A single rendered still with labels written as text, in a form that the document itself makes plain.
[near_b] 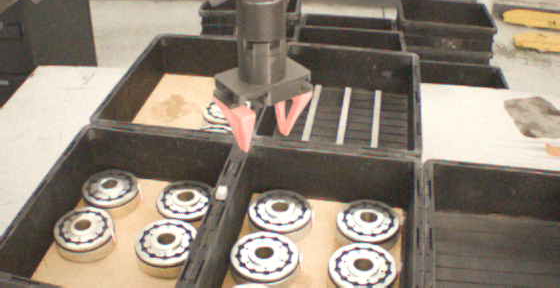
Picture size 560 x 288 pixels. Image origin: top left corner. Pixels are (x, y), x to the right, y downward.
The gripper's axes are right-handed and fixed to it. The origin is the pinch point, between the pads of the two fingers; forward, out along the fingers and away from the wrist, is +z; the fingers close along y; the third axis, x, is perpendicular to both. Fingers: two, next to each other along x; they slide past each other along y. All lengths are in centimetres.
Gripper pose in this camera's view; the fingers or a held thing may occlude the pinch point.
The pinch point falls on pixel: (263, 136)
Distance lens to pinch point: 80.4
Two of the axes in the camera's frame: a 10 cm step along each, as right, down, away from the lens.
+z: 0.1, 8.3, 5.5
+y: -8.2, 3.3, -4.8
